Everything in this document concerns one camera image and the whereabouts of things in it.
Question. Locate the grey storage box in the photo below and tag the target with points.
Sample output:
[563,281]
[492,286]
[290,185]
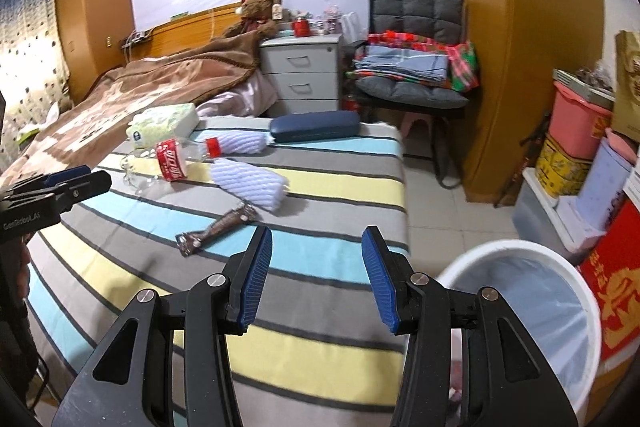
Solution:
[532,207]

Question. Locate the white trash bin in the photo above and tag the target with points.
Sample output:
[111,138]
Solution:
[525,277]

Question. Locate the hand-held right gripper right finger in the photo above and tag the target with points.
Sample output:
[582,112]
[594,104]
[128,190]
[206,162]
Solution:
[382,277]

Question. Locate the soft tissue pack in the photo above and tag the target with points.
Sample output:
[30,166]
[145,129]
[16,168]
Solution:
[160,122]

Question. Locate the wooden headboard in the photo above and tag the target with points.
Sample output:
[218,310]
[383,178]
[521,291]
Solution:
[190,27]

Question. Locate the narrow wooden cabinet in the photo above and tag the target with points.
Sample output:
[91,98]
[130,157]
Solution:
[95,7]

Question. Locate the yellow box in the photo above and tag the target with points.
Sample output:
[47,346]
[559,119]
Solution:
[560,167]

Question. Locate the brown bed blanket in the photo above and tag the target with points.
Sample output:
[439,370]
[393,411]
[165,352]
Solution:
[150,77]

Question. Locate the brown snack wrapper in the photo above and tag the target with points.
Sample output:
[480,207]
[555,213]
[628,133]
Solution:
[220,224]

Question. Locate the white plastic bag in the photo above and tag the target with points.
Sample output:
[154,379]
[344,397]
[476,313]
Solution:
[352,27]

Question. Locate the pile of folded plaid cloths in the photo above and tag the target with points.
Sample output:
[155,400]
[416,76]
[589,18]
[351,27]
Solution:
[400,62]

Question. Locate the pink bed sheet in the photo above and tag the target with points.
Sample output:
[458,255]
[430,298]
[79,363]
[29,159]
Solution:
[240,99]

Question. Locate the navy glasses case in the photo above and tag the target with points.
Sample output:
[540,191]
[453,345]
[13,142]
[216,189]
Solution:
[315,126]

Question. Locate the clear bottle with red label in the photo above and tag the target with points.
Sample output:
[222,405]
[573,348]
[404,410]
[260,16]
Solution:
[172,164]

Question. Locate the crushed clear plastic bottle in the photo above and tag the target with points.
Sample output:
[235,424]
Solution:
[137,174]

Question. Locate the striped table cover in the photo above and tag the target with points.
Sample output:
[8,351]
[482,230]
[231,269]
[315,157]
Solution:
[325,207]

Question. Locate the lilac rolled towel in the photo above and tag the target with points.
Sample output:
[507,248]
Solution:
[245,142]
[250,182]

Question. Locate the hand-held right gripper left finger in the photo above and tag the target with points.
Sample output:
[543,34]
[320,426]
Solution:
[255,277]

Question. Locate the grey padded chair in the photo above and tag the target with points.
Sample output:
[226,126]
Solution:
[415,4]

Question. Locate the red box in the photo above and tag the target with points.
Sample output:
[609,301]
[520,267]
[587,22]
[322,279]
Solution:
[617,267]

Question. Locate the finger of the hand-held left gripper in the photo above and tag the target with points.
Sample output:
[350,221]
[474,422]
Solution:
[85,188]
[70,173]

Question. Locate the grey tray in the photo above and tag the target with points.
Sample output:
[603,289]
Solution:
[582,84]

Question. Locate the red cup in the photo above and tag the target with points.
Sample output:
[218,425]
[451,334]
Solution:
[300,28]

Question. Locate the large wooden wardrobe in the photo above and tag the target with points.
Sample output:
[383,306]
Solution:
[525,57]

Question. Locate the pink bucket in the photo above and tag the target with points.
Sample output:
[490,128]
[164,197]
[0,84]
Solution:
[575,122]

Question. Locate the brown teddy bear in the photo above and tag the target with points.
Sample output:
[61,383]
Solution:
[260,7]

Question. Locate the patterned curtain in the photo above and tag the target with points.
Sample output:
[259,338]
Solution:
[30,57]

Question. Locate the lilac bin with pink lid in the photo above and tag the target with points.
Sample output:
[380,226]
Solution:
[602,177]

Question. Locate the grey drawer nightstand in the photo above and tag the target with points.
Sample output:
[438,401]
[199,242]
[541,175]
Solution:
[300,72]

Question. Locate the brown paper bag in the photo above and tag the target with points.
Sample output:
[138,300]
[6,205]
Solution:
[630,97]

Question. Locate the pink stool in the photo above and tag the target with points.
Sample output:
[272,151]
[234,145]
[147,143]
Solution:
[417,119]

